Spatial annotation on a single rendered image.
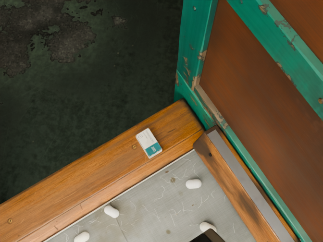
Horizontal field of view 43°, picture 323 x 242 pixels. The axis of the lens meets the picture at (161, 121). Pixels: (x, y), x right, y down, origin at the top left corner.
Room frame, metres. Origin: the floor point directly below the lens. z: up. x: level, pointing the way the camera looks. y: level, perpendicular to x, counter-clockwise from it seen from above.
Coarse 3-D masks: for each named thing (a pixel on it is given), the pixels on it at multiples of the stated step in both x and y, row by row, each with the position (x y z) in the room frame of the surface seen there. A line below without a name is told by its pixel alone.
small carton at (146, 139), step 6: (144, 132) 0.28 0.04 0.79; (150, 132) 0.28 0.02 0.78; (138, 138) 0.26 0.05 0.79; (144, 138) 0.26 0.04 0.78; (150, 138) 0.27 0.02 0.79; (144, 144) 0.25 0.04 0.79; (150, 144) 0.25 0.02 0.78; (156, 144) 0.25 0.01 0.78; (144, 150) 0.24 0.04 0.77; (150, 150) 0.24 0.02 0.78; (156, 150) 0.24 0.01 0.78; (150, 156) 0.22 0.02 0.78
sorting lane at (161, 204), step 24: (168, 168) 0.21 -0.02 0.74; (192, 168) 0.21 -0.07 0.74; (144, 192) 0.15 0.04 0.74; (168, 192) 0.15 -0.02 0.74; (192, 192) 0.15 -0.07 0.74; (216, 192) 0.15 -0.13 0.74; (96, 216) 0.09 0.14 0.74; (120, 216) 0.10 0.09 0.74; (144, 216) 0.10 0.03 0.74; (168, 216) 0.10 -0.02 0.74; (192, 216) 0.10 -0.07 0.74; (216, 216) 0.10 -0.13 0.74; (48, 240) 0.04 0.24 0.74; (72, 240) 0.04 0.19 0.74; (96, 240) 0.04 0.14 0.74; (120, 240) 0.04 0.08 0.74; (144, 240) 0.04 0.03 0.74; (168, 240) 0.05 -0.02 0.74; (240, 240) 0.05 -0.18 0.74
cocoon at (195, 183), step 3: (189, 180) 0.18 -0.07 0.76; (192, 180) 0.18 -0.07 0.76; (195, 180) 0.18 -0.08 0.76; (198, 180) 0.18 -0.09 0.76; (186, 183) 0.17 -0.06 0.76; (189, 183) 0.17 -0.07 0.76; (192, 183) 0.17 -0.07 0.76; (195, 183) 0.17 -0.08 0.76; (198, 183) 0.17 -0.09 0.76; (186, 186) 0.16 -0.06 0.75; (189, 186) 0.16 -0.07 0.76; (192, 186) 0.16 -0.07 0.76; (195, 186) 0.16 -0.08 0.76; (198, 186) 0.16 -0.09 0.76
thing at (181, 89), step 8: (176, 72) 0.41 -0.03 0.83; (176, 80) 0.41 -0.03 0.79; (184, 80) 0.39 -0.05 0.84; (176, 88) 0.41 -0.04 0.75; (184, 88) 0.38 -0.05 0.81; (176, 96) 0.40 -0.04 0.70; (184, 96) 0.38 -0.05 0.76; (192, 96) 0.36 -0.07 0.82; (192, 104) 0.35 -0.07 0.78; (200, 104) 0.33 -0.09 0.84; (200, 112) 0.32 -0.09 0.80; (200, 120) 0.32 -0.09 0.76; (208, 120) 0.30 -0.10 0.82; (208, 128) 0.30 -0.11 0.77
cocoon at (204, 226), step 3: (204, 222) 0.08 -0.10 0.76; (201, 225) 0.08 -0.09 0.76; (204, 225) 0.08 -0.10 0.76; (207, 225) 0.08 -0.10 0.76; (210, 225) 0.08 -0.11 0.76; (201, 228) 0.07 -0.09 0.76; (204, 228) 0.07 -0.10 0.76; (207, 228) 0.07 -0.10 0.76; (213, 228) 0.07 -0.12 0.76; (216, 231) 0.07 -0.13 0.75
